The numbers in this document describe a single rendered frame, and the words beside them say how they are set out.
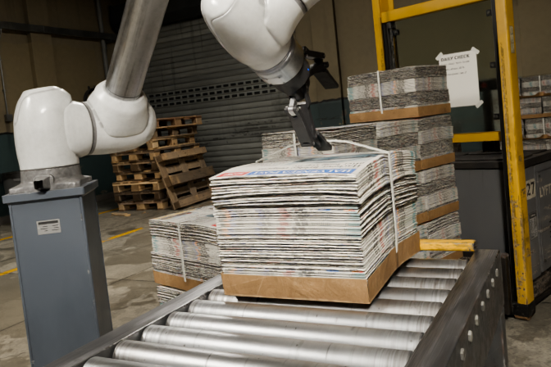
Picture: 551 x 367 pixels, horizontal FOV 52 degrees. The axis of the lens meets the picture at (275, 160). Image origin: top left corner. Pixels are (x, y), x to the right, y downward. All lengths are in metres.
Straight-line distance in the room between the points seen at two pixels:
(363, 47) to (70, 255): 7.68
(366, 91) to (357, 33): 6.32
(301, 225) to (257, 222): 0.08
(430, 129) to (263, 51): 1.79
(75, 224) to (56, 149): 0.20
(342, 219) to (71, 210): 0.85
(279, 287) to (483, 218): 2.31
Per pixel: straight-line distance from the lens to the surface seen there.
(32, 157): 1.62
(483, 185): 3.21
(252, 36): 0.87
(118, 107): 1.63
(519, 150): 2.98
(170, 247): 1.91
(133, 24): 1.52
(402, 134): 2.45
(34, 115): 1.61
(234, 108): 9.86
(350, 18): 9.06
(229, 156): 10.01
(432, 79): 2.69
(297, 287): 1.02
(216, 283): 1.20
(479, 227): 3.27
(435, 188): 2.67
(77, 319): 1.65
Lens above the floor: 1.12
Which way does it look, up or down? 4 degrees down
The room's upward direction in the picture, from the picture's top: 6 degrees counter-clockwise
